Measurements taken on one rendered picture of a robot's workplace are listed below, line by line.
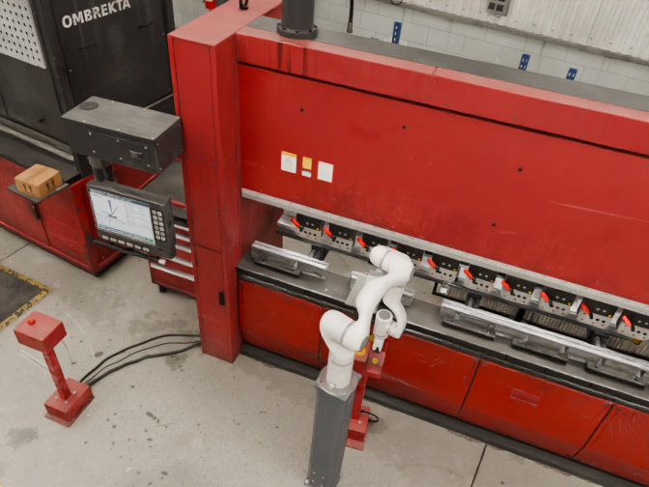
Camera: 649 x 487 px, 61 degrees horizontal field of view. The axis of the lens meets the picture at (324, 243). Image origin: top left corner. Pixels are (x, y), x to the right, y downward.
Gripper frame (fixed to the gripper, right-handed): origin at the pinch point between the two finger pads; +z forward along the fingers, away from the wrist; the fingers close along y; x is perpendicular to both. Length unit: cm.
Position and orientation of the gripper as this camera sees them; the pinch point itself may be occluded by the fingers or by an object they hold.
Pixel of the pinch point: (377, 350)
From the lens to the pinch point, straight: 312.5
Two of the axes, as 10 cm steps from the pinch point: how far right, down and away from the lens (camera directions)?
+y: -2.5, 6.8, -6.9
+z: -0.5, 7.0, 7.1
